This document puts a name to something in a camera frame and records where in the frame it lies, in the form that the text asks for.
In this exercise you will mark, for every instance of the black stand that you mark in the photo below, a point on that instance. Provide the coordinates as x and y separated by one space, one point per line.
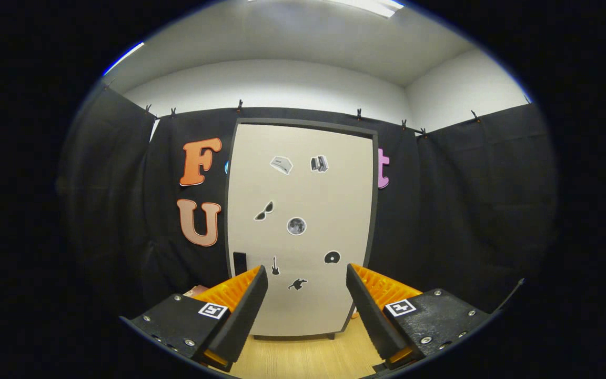
513 292

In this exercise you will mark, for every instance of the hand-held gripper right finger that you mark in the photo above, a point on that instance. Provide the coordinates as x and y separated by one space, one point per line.
370 316

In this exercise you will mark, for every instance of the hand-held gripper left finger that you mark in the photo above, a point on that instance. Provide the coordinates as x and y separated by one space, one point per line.
245 316

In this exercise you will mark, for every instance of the narrow ceiling strip light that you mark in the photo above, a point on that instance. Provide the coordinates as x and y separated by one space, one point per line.
124 58

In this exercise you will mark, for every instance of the rectangular ceiling light panel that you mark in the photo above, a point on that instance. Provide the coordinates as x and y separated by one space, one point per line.
371 6

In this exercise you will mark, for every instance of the brown book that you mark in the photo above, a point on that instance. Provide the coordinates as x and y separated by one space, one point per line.
196 290

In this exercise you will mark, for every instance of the black backdrop cloth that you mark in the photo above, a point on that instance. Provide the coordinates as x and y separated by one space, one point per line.
440 210

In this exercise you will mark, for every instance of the dark grey shoe cabinet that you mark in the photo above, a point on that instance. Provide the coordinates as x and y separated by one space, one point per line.
303 122

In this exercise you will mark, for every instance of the row of black cloth clips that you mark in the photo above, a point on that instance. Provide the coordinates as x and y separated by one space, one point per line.
240 106

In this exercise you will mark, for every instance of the beige shoe cabinet door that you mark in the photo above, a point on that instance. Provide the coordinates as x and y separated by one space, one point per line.
303 195

